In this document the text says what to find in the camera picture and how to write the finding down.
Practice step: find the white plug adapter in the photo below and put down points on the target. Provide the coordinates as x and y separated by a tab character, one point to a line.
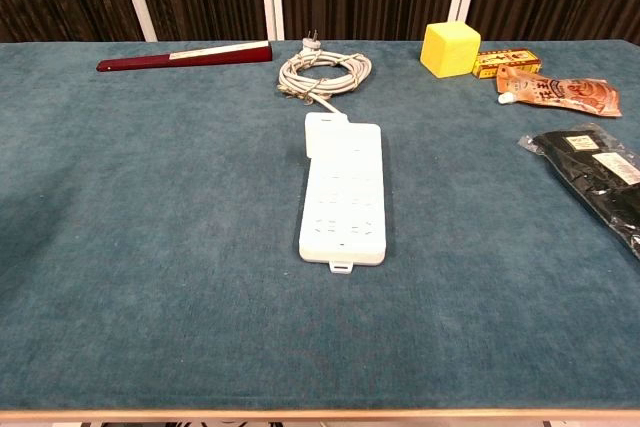
325	134

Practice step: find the teal table cloth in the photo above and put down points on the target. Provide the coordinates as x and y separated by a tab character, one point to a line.
150	247

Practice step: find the orange spout pouch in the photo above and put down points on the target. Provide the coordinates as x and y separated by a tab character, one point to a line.
560	92

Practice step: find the yellow foam cube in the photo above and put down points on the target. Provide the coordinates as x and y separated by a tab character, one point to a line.
447	49

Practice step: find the small yellow red box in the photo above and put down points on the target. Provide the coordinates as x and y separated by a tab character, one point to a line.
515	63

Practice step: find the black item in clear bag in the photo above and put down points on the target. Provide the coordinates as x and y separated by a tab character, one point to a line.
600	182

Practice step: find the white power strip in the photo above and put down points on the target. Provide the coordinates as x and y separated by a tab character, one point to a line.
345	207

